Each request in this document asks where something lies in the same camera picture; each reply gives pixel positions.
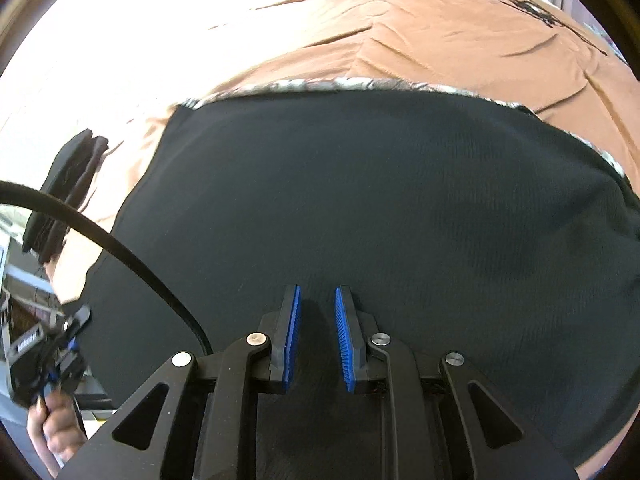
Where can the black pants with white logo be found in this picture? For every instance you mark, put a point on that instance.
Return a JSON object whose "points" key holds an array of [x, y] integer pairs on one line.
{"points": [[442, 418]]}

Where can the orange-brown bed blanket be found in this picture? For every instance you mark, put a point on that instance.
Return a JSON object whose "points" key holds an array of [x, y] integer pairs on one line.
{"points": [[450, 40]]}

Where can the person's left hand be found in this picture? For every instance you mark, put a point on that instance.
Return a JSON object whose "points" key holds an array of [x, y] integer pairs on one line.
{"points": [[54, 429]]}

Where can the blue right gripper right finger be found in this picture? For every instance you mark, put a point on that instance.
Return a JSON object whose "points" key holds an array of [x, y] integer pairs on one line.
{"points": [[351, 343]]}

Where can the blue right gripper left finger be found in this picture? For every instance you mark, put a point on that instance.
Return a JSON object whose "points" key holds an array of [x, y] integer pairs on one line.
{"points": [[284, 339]]}

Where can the folded black clothes left stack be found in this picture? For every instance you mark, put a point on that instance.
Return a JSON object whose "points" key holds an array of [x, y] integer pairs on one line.
{"points": [[68, 180]]}

